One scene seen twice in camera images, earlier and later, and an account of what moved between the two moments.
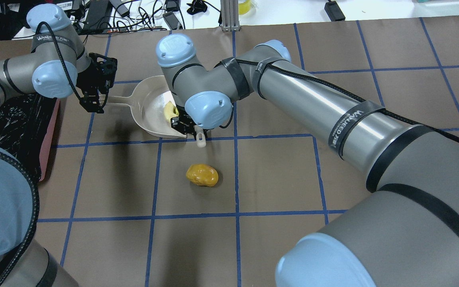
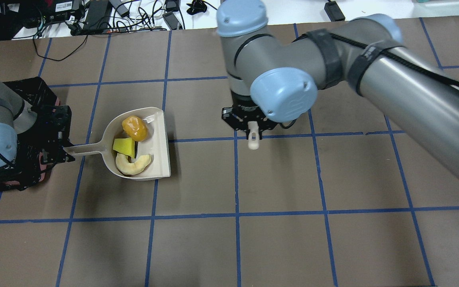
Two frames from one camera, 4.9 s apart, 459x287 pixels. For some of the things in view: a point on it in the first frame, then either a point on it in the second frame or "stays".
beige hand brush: (201, 137) -> (254, 136)
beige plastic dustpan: (147, 102) -> (135, 145)
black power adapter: (334, 11) stays
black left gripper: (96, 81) -> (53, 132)
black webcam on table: (197, 6) stays
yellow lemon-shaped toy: (202, 174) -> (135, 128)
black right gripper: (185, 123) -> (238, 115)
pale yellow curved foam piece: (170, 111) -> (125, 167)
